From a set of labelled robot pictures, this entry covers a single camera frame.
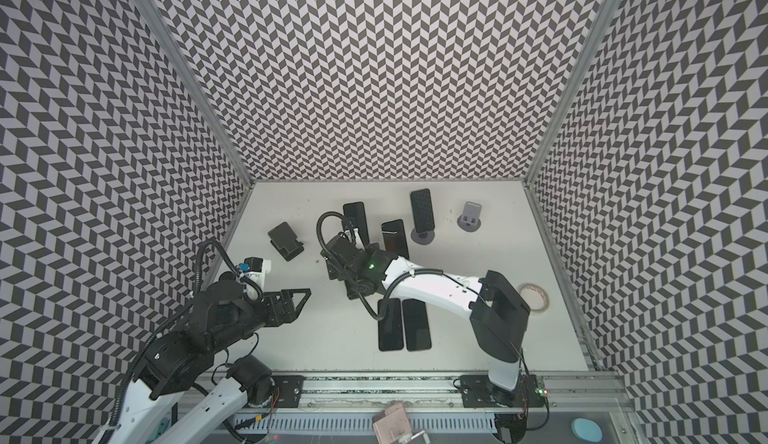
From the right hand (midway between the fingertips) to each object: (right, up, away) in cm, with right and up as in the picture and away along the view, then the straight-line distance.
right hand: (350, 264), depth 81 cm
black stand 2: (+4, 0, -23) cm, 24 cm away
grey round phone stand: (+38, +11, +20) cm, 44 cm away
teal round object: (+57, -36, -13) cm, 68 cm away
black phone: (0, +14, +10) cm, 17 cm away
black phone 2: (+21, +15, +12) cm, 28 cm away
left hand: (-10, -5, -13) cm, 17 cm away
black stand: (-23, +5, +13) cm, 27 cm away
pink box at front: (+12, -32, -16) cm, 38 cm away
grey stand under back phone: (+22, +4, +24) cm, 33 cm away
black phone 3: (+18, -18, +2) cm, 25 cm away
